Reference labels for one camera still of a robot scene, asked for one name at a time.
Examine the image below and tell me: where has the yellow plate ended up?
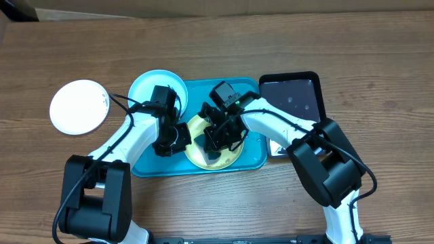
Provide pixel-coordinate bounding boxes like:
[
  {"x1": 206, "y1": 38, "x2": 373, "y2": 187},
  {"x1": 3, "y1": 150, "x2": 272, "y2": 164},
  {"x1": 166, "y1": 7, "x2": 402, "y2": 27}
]
[{"x1": 185, "y1": 115, "x2": 243, "y2": 170}]

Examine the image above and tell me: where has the light blue plate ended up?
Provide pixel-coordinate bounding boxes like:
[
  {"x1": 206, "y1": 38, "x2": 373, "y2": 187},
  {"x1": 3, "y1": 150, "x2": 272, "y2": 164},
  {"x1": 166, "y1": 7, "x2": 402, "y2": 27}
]
[{"x1": 127, "y1": 69, "x2": 188, "y2": 117}]

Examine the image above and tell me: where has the white plate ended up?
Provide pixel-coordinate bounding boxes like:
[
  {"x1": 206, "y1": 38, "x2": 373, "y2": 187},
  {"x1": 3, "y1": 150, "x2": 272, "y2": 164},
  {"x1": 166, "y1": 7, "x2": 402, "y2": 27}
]
[{"x1": 49, "y1": 79, "x2": 110, "y2": 136}]

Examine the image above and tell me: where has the green sponge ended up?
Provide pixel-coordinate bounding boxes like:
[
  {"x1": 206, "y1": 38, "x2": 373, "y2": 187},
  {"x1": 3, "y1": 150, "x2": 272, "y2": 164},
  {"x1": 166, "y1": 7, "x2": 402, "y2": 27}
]
[{"x1": 194, "y1": 134, "x2": 221, "y2": 165}]

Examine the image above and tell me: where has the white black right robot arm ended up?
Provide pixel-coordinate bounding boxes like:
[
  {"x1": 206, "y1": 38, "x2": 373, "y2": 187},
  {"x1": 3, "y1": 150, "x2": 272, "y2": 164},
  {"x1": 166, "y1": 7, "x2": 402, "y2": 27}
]
[{"x1": 198, "y1": 91, "x2": 369, "y2": 243}]

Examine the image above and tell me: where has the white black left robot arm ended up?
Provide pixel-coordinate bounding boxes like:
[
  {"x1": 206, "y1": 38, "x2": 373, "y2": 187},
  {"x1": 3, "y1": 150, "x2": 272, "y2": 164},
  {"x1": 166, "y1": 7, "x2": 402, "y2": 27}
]
[{"x1": 52, "y1": 102, "x2": 191, "y2": 243}]

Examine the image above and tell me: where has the black plastic tray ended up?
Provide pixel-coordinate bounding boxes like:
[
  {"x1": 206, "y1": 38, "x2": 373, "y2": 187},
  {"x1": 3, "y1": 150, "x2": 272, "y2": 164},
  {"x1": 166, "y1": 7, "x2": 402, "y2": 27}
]
[{"x1": 258, "y1": 70, "x2": 328, "y2": 159}]

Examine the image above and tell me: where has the brown cardboard backdrop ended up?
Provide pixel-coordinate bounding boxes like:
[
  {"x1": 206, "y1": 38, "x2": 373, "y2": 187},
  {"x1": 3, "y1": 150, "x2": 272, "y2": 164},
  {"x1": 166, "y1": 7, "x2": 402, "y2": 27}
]
[{"x1": 0, "y1": 0, "x2": 434, "y2": 23}]

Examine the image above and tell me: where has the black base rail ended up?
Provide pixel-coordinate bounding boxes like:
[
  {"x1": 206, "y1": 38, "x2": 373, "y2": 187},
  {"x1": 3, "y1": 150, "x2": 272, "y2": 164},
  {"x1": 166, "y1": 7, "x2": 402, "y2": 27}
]
[{"x1": 149, "y1": 234, "x2": 393, "y2": 244}]

